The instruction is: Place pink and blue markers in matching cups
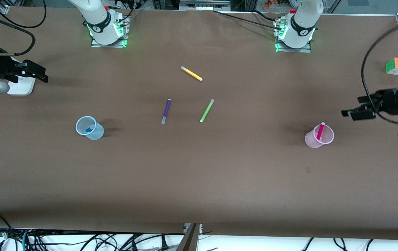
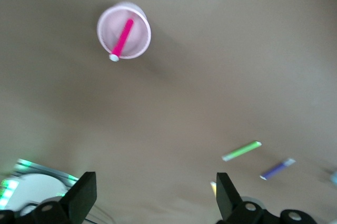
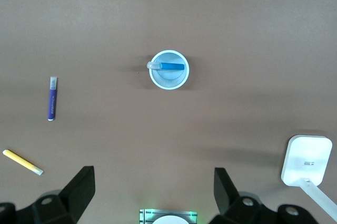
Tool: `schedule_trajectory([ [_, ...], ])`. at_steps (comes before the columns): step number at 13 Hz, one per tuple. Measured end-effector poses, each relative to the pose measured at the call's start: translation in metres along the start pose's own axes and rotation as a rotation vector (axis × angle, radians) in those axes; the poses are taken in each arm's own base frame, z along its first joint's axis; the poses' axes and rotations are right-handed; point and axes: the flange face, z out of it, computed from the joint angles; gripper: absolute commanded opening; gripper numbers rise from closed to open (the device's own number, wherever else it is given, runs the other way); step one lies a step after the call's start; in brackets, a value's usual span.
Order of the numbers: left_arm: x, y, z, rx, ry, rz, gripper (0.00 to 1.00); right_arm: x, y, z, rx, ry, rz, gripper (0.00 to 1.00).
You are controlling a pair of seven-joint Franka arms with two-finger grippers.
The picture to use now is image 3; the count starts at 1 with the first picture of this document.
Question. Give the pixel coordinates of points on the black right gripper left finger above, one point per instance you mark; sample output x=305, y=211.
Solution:
x=65, y=203

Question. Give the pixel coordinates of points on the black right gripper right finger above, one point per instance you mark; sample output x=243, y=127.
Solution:
x=237, y=208

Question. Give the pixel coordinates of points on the blue marker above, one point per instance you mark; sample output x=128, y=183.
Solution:
x=171, y=66

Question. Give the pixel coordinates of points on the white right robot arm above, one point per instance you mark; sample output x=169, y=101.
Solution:
x=171, y=220

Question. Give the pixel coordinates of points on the yellow marker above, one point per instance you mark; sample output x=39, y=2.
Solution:
x=18, y=159

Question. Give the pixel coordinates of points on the white desk lamp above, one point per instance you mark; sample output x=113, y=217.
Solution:
x=305, y=155

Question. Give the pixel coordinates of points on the purple marker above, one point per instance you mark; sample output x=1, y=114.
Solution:
x=52, y=102

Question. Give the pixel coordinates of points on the blue plastic cup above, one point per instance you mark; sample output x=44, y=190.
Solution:
x=168, y=81

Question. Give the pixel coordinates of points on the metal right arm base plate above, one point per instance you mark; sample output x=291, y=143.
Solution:
x=143, y=216

